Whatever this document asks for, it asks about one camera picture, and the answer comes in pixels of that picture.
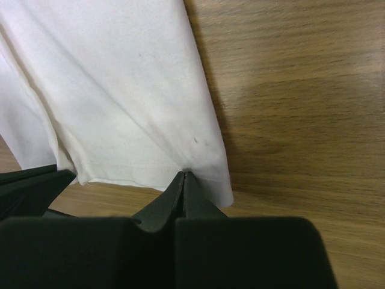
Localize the white t shirt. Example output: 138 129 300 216
1 1 233 207

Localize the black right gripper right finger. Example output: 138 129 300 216
174 172 337 288

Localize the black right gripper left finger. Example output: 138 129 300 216
1 173 183 288

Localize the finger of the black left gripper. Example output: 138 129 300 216
1 164 76 220

